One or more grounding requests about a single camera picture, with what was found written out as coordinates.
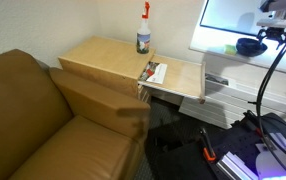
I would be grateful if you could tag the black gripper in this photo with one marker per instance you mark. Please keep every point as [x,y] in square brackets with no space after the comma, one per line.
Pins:
[277,34]

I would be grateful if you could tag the dark blue bowl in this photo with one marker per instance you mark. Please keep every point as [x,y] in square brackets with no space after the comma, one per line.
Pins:
[250,47]

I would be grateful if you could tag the yellow sponge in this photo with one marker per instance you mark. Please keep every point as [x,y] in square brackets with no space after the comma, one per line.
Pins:
[230,49]

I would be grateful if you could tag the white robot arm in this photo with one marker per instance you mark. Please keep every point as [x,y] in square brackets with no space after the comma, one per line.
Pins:
[276,18]

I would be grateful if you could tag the open top wooden drawer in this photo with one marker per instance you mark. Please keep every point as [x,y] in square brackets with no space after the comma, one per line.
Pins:
[182,78]

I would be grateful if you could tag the white red brochure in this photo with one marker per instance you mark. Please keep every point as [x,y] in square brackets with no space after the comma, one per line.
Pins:
[154,72]

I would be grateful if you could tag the spray bottle red nozzle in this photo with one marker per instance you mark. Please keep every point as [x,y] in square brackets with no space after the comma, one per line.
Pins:
[143,33]

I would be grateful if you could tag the orange black clamp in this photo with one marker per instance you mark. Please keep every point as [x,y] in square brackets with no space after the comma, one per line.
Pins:
[208,151]

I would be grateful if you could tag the light wood nightstand cabinet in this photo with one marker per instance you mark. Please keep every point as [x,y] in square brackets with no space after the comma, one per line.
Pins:
[112,63]

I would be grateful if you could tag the brown leather armchair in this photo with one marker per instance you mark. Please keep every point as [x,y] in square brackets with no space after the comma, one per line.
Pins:
[57,126]

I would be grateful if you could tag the white wall radiator heater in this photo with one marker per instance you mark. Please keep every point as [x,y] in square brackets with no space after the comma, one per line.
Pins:
[226,101]

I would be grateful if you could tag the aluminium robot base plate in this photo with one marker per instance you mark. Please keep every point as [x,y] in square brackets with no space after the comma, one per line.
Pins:
[245,157]

